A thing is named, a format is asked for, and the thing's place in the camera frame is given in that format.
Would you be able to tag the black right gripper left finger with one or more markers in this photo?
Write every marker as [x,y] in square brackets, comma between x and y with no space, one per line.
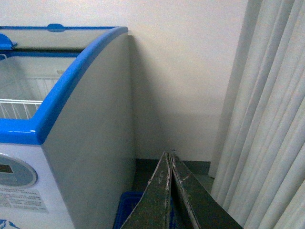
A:
[154,208]

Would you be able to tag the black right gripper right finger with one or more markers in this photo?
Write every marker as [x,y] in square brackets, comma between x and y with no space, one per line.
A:
[194,207]

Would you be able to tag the blue plastic crate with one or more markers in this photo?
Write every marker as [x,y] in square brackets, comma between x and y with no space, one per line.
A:
[127,204]

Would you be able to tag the white curtain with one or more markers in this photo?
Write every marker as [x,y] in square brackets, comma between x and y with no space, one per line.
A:
[259,162]

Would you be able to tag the white blue chest freezer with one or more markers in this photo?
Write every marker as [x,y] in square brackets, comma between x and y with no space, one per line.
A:
[80,142]

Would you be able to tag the white instruction sticker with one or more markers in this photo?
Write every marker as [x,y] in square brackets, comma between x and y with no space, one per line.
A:
[25,199]

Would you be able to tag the oval grey control panel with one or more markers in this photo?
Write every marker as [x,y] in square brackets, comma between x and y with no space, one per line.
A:
[16,173]

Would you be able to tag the sliding glass freezer lid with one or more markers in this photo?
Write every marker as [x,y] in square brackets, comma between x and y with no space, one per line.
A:
[57,40]

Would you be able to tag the blue lid handle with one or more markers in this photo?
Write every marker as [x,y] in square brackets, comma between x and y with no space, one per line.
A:
[6,43]

